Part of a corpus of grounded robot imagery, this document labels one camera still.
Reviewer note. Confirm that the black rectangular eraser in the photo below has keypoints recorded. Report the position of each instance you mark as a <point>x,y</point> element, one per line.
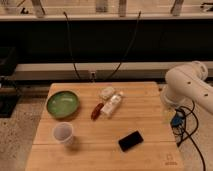
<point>130,141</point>

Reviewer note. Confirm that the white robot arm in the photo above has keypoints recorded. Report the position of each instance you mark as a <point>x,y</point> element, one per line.
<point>188,81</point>

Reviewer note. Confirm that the green ceramic bowl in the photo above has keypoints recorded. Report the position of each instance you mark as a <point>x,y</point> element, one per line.
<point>62,104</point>

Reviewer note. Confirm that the translucent white cup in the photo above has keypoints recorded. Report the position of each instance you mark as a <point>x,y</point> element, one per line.
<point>63,133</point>

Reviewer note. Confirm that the small white plastic bottle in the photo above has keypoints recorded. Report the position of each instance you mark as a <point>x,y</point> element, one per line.
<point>112,104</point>

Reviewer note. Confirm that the red brown sausage toy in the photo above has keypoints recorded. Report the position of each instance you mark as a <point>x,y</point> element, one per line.
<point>96,112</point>

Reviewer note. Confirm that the blue power adapter box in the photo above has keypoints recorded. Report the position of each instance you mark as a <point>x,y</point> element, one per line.
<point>176,121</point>

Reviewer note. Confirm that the black box at left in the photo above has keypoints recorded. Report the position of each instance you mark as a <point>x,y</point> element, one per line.
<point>8,64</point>

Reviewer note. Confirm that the white wall outlet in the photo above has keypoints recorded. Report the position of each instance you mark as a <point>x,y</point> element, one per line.
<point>92,75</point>

